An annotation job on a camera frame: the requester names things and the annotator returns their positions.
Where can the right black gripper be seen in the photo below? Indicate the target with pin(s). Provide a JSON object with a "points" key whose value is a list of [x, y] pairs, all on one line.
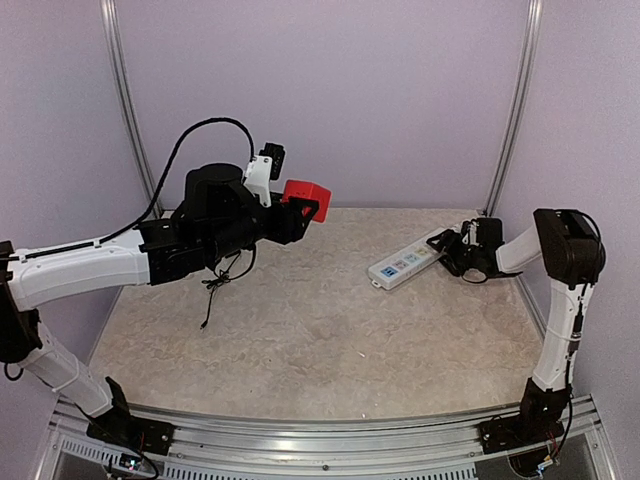
{"points": [[448, 237]]}

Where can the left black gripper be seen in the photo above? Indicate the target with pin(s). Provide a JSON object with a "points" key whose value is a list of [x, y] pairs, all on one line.
{"points": [[284, 228]]}

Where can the red cube socket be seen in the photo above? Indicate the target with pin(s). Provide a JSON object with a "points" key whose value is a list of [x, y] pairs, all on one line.
{"points": [[306, 190]]}

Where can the white power strip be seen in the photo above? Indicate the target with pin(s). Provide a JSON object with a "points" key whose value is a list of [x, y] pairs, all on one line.
{"points": [[407, 262]]}

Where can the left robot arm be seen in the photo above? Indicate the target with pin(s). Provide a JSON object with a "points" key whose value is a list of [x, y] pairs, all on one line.
{"points": [[146, 254]]}

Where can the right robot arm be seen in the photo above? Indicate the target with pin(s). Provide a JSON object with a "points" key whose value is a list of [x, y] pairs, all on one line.
{"points": [[569, 243]]}

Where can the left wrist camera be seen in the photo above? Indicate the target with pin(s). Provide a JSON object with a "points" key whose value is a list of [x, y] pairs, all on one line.
{"points": [[262, 169]]}

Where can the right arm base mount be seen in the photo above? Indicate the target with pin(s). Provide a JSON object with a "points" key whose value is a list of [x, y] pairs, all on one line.
{"points": [[537, 420]]}

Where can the right aluminium frame post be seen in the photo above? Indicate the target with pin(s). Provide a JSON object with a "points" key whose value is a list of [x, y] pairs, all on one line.
{"points": [[517, 105]]}

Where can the aluminium frame post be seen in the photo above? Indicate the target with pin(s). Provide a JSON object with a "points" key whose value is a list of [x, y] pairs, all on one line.
{"points": [[517, 105], [110, 21]]}

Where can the aluminium front rail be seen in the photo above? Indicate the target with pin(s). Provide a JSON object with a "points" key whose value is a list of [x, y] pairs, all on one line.
{"points": [[215, 447]]}

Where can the left aluminium frame post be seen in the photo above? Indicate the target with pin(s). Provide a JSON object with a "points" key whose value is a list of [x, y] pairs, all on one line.
{"points": [[110, 21]]}

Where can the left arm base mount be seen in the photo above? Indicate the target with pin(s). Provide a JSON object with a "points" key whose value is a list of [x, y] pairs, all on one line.
{"points": [[119, 427]]}

